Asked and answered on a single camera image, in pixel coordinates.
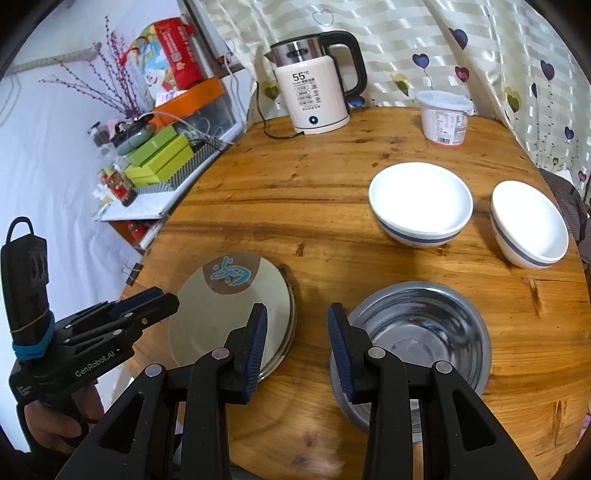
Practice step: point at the black binder clip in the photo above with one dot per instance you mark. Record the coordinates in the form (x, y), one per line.
(134, 273)

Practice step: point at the dark green box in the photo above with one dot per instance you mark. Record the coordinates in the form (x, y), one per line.
(154, 145)

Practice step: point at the small red jar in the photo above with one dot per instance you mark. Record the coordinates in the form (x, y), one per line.
(122, 187)

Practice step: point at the striped tray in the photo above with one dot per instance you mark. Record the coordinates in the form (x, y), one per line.
(194, 166)

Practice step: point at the lime green box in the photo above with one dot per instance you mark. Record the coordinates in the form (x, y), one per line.
(161, 166)

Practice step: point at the white plastic tub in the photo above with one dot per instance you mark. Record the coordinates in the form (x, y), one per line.
(445, 117)

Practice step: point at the orange-lidded storage box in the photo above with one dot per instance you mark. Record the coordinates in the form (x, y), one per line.
(194, 97)

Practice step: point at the brown cloth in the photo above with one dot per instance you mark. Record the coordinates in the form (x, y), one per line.
(568, 207)

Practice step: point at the stainless steel bowl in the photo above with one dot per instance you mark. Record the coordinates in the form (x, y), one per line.
(429, 332)

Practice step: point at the small white blue-striped bowl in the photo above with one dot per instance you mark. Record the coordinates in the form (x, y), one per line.
(531, 221)

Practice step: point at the person's left hand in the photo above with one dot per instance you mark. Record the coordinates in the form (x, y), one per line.
(92, 406)

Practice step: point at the purple dried flower branches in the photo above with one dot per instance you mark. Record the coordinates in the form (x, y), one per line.
(129, 108)

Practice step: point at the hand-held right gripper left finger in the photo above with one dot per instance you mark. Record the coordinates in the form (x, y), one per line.
(256, 355)

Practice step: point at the white electric kettle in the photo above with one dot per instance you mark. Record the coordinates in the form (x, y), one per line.
(314, 87)

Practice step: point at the white shelf board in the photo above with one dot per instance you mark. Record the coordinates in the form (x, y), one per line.
(138, 207)

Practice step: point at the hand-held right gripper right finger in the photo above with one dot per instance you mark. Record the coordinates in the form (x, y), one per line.
(341, 355)

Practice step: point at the small dark-capped bottle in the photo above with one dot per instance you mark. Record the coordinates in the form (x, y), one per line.
(99, 134)

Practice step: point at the heart-print curtain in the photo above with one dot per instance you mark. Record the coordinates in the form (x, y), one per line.
(392, 27)

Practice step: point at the grey handheld device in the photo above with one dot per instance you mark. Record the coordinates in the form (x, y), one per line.
(134, 138)

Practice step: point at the red cartoon gift pack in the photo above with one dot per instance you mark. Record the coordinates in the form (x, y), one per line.
(180, 55)

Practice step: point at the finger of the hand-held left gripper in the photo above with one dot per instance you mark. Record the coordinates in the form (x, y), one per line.
(138, 300)
(157, 310)

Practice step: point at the white wall pipe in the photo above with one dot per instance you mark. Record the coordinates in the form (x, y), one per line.
(51, 61)

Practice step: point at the large white blue-striped bowl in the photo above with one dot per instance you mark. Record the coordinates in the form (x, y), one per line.
(420, 198)

